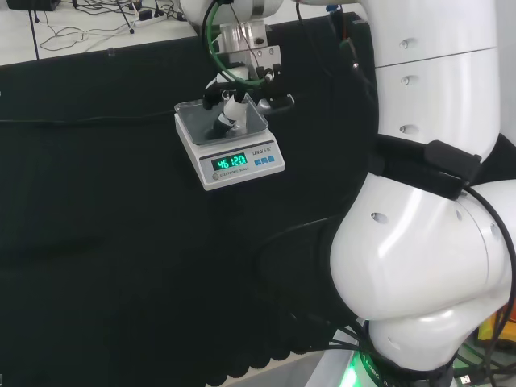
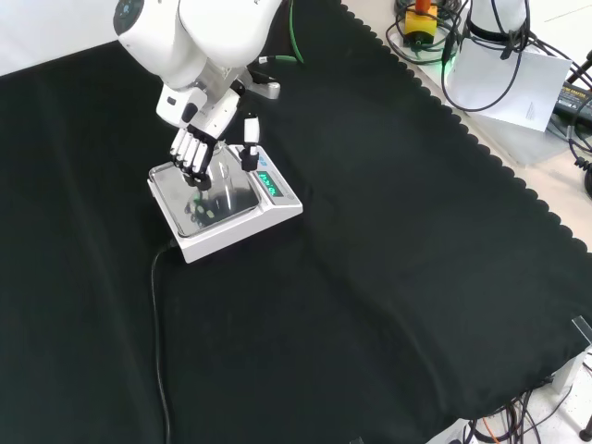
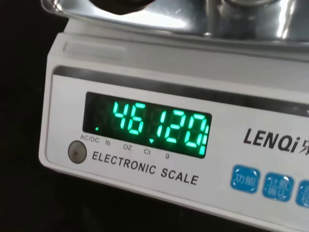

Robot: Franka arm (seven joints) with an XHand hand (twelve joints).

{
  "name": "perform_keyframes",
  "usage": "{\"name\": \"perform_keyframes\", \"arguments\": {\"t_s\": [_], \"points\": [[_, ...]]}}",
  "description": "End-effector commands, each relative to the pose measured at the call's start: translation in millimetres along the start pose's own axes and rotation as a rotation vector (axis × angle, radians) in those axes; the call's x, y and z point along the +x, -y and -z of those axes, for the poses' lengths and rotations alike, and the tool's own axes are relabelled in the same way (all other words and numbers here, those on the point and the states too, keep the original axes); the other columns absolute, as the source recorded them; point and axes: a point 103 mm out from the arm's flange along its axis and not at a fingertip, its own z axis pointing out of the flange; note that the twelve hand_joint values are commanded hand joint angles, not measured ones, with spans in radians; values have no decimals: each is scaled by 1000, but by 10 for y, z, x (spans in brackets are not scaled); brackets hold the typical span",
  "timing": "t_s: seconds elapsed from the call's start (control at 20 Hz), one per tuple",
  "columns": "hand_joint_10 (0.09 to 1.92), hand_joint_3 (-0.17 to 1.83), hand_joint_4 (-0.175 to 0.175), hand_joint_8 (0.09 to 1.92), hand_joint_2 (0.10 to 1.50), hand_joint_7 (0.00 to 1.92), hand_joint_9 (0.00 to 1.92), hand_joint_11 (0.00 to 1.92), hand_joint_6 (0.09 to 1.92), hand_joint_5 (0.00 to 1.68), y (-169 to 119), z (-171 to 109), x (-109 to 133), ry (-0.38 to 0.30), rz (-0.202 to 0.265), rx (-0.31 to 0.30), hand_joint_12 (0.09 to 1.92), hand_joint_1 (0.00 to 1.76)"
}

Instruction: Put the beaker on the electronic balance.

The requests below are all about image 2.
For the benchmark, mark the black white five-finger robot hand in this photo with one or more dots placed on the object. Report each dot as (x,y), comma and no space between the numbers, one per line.
(203,111)

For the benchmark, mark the white electronic balance steel pan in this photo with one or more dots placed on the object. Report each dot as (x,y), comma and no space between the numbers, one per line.
(277,208)

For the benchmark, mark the black scalloped bench cloth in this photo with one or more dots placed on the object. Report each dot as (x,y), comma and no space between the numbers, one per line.
(351,277)

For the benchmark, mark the yellow stop button box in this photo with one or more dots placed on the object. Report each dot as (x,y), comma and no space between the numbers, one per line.
(418,23)

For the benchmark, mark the white paper sheet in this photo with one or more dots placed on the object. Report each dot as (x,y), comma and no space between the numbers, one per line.
(522,88)

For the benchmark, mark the grey flat plate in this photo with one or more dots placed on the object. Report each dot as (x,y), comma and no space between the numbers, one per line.
(527,145)

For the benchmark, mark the black power adapter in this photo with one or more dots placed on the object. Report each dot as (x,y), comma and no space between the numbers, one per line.
(573,99)

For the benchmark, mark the clear tape strip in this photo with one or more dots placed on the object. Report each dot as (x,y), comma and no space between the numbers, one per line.
(583,329)

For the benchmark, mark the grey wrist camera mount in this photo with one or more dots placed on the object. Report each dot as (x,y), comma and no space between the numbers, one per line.
(268,89)

